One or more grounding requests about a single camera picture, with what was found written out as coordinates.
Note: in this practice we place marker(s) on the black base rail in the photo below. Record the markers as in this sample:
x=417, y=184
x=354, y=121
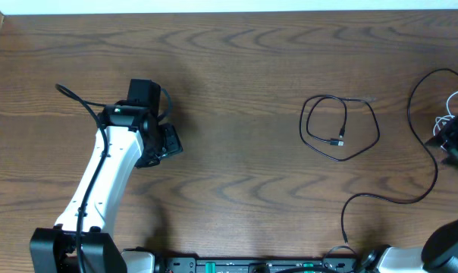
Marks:
x=259, y=264

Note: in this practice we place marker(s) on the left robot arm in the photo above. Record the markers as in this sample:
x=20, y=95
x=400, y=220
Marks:
x=130, y=134

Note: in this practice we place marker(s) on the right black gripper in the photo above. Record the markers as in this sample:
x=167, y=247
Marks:
x=452, y=133

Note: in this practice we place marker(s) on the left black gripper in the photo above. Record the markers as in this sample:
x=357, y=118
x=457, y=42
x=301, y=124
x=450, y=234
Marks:
x=174, y=145

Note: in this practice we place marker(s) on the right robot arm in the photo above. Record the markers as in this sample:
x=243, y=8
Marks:
x=440, y=252

